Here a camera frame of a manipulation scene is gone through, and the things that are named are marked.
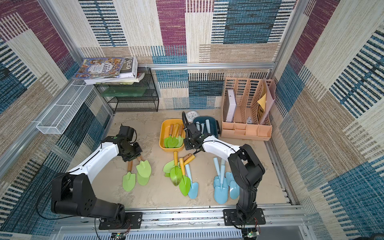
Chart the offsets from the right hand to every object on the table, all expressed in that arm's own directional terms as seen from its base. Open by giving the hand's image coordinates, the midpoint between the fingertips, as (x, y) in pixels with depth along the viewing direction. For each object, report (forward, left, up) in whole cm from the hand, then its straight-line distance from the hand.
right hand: (188, 141), depth 93 cm
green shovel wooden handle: (-21, +33, -7) cm, 40 cm away
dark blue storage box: (+16, -17, -2) cm, 23 cm away
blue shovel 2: (+14, -13, -3) cm, 20 cm away
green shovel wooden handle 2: (-16, +24, -2) cm, 29 cm away
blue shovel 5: (-26, -25, -9) cm, 38 cm away
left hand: (-8, +28, 0) cm, 29 cm away
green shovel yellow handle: (+4, +11, -7) cm, 13 cm away
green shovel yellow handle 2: (-23, +2, -8) cm, 24 cm away
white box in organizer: (+18, -28, +11) cm, 35 cm away
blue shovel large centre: (-28, -18, -8) cm, 34 cm away
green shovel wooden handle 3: (+7, +5, -6) cm, 11 cm away
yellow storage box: (+9, +12, -7) cm, 17 cm away
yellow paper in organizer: (+16, -45, +17) cm, 50 cm away
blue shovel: (-29, -3, -6) cm, 29 cm away
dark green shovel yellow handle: (-18, +7, -6) cm, 20 cm away
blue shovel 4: (-20, -24, -8) cm, 32 cm away
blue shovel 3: (-21, -16, -7) cm, 27 cm away
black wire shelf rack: (+38, +31, -2) cm, 49 cm away
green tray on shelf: (+28, +41, +17) cm, 53 cm away
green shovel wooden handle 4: (+6, +15, -6) cm, 17 cm away
